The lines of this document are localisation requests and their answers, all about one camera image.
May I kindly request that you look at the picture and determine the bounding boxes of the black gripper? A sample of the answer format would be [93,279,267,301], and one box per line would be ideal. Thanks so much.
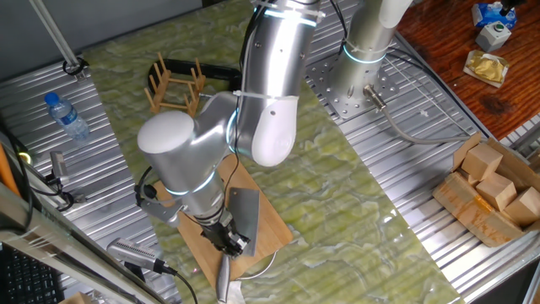
[200,213,251,258]

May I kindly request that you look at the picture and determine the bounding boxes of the stainless steel cleaver knife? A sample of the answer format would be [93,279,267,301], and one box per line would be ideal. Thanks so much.
[214,187,261,303]

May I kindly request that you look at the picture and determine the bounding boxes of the wooden knife rack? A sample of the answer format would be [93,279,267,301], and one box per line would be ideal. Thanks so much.
[143,52,207,118]

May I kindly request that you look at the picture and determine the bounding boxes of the bamboo cutting board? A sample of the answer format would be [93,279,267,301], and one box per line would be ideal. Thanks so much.
[153,154,294,290]

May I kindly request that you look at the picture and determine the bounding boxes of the crumpled white tissue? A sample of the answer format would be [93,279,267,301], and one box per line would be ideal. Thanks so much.
[217,280,246,304]

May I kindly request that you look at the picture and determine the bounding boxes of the silver ribbed handheld device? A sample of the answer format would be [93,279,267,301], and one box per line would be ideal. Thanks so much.
[106,237,165,274]

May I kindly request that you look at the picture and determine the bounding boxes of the green marble pattern mat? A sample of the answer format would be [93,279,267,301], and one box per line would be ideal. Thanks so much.
[82,0,467,304]

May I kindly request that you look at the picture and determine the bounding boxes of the large light wooden block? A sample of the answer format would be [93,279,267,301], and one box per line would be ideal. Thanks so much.
[58,290,92,304]

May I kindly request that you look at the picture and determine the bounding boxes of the black C-clamp with steel screw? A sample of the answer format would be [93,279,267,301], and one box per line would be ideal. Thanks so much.
[147,57,244,100]

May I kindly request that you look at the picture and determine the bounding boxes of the black keyboard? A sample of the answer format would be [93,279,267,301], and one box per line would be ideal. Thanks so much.
[0,244,64,304]

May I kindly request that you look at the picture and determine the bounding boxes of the clear water bottle blue label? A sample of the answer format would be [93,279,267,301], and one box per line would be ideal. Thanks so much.
[44,91,92,141]

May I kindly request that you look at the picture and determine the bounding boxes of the brown cardboard box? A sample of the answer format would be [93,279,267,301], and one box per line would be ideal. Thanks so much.
[432,131,540,248]

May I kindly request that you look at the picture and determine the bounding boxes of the light wooden cube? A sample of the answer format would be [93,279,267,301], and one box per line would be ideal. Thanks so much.
[475,171,518,212]
[504,187,540,227]
[461,143,504,182]

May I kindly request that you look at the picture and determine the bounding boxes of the slanted aluminium pole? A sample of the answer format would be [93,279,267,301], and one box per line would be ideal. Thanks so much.
[28,0,88,81]

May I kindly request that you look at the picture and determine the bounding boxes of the gold foil packet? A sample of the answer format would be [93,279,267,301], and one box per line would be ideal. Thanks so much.
[462,49,510,89]

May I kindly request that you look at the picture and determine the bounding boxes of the grey emergency button box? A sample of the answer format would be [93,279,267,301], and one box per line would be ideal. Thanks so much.
[475,20,512,53]

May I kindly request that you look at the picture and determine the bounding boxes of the blue tissue pack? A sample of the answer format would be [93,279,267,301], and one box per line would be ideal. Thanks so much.
[471,2,518,30]

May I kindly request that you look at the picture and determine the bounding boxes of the black device cable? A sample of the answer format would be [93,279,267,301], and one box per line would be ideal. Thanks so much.
[154,259,199,304]

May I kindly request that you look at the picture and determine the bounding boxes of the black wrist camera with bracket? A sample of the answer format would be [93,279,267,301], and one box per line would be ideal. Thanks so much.
[134,183,186,229]

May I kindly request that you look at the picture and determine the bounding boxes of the aluminium frame bar with bracket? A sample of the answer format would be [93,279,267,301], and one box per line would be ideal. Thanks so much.
[0,181,170,304]

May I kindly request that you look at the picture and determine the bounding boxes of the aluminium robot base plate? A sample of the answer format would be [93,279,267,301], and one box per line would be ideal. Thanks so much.
[303,54,402,120]

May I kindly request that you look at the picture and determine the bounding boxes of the small camera on metal mount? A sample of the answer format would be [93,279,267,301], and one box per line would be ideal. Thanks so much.
[44,150,88,212]

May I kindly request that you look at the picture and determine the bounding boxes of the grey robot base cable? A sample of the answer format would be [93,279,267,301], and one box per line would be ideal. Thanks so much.
[362,84,473,145]

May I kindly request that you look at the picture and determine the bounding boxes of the black cable ring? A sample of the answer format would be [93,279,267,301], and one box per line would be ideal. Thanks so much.
[62,57,90,78]

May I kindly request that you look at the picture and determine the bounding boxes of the orange cable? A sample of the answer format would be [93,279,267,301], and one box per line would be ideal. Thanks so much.
[0,143,21,198]

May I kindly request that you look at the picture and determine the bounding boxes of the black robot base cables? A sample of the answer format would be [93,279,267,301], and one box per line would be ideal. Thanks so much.
[328,0,349,54]

